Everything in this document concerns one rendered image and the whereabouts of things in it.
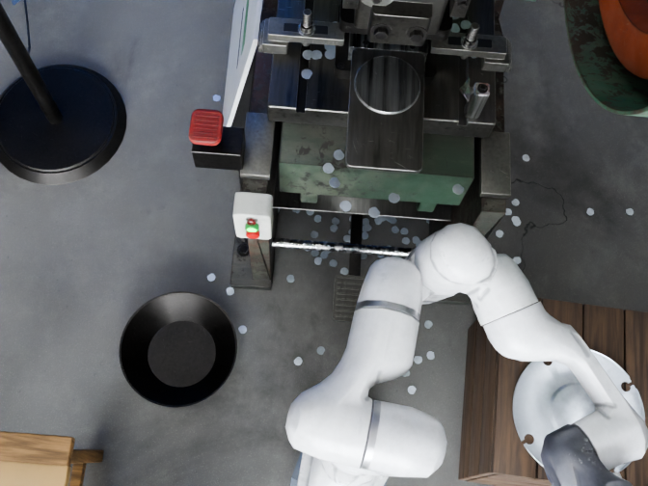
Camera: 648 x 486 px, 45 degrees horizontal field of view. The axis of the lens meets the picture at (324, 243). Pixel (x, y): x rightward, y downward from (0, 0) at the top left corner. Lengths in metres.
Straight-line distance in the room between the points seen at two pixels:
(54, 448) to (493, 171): 1.08
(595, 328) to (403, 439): 0.77
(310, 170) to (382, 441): 0.60
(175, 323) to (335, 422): 0.98
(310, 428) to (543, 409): 0.71
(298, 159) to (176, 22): 1.07
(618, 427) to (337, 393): 0.49
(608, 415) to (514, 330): 0.22
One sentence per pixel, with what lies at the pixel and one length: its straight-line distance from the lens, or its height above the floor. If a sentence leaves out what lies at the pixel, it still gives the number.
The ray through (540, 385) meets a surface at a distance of 1.81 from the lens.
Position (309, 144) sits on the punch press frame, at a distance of 1.58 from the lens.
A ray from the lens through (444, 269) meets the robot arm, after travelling 1.30.
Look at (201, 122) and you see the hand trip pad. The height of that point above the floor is 0.76.
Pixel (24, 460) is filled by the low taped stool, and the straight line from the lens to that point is 1.81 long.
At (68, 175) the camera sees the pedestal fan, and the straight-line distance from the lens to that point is 2.31.
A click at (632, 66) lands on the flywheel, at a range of 1.27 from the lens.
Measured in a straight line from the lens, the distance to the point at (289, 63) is 1.60.
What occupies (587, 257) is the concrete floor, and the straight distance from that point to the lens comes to 2.33.
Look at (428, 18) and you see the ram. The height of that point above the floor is 0.97.
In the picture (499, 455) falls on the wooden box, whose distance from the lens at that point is 1.77.
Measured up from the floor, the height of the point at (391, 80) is 0.79.
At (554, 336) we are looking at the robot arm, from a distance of 1.40.
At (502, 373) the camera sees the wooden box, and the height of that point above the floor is 0.35.
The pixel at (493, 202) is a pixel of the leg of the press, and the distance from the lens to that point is 1.61.
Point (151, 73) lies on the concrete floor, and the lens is 2.44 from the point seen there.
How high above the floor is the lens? 2.05
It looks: 70 degrees down
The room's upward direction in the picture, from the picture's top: 8 degrees clockwise
